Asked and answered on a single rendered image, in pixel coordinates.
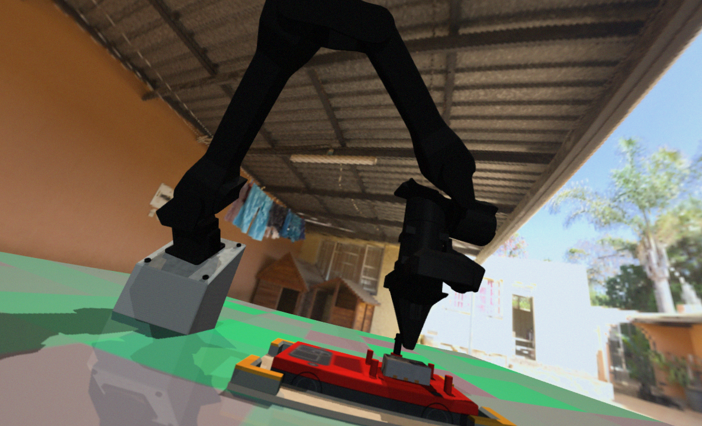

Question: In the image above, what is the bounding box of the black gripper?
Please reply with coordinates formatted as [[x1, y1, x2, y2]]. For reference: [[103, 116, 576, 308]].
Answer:
[[383, 220, 475, 350]]

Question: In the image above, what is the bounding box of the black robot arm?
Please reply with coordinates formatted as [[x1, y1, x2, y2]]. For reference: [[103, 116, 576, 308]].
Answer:
[[156, 0, 498, 294]]

